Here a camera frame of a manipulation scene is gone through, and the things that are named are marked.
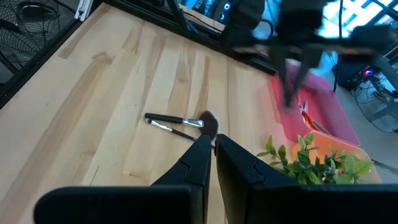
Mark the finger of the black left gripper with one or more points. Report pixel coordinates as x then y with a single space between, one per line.
286 81
303 77

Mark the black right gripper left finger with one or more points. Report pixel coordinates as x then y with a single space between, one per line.
196 165

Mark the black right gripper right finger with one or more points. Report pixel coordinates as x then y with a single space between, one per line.
239 168

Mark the thin black paintbrush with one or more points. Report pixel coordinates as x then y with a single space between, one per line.
180 133

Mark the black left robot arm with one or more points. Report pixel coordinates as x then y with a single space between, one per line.
245 21

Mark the pink translucent plastic bin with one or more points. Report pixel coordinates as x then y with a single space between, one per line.
329 102

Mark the black computer case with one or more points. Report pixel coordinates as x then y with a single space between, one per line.
357 77

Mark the orange translucent plastic bin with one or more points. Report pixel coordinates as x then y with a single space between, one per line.
321 143

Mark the green plant in white pot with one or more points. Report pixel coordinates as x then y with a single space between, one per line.
311 174

